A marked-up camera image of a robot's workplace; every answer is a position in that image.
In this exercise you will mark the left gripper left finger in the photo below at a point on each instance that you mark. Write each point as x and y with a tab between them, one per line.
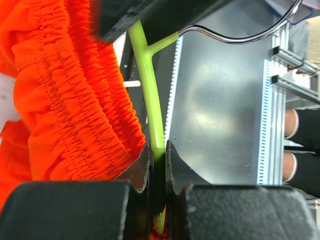
138	219

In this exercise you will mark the white slotted cable duct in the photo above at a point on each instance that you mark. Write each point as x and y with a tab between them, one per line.
224	115

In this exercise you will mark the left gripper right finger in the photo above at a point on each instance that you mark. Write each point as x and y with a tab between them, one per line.
178	177

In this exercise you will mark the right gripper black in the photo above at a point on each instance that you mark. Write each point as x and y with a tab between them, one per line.
159	18

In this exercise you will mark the green clothes hanger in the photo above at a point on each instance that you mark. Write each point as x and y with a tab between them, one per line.
143	53

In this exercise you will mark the orange mesh shorts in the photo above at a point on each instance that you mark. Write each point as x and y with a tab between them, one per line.
77	121

